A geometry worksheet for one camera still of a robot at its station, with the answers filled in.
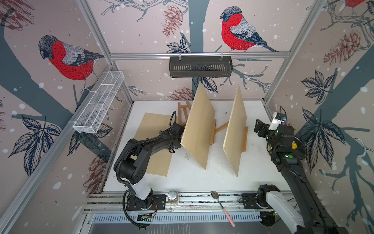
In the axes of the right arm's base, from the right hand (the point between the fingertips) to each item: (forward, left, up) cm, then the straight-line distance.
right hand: (264, 119), depth 77 cm
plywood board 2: (-8, +36, -4) cm, 37 cm away
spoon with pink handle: (-32, +25, -27) cm, 49 cm away
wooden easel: (+5, +24, -19) cm, 31 cm away
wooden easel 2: (-3, +6, -21) cm, 22 cm away
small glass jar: (-36, +47, -14) cm, 61 cm away
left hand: (-3, +50, -24) cm, 56 cm away
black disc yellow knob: (-7, -24, -17) cm, 30 cm away
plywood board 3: (-12, +17, -4) cm, 21 cm away
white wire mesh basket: (-5, +90, +6) cm, 90 cm away
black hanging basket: (+45, +35, +3) cm, 57 cm away
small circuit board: (-43, +62, -27) cm, 80 cm away
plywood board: (+10, +72, -23) cm, 77 cm away
